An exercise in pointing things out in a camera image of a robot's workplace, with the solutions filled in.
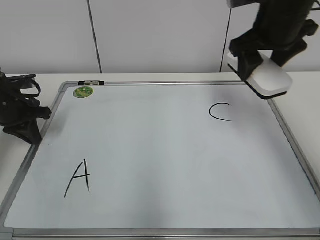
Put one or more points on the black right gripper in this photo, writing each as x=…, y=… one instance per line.
x=279, y=36

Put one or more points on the white board eraser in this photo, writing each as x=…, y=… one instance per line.
x=269, y=80

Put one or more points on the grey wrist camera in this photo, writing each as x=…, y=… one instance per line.
x=239, y=3

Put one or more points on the round green magnet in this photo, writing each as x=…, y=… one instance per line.
x=83, y=92

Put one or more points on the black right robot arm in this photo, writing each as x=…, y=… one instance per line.
x=296, y=10

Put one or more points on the grey framed whiteboard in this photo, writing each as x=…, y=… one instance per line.
x=163, y=160

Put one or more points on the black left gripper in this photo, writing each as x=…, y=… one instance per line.
x=14, y=105

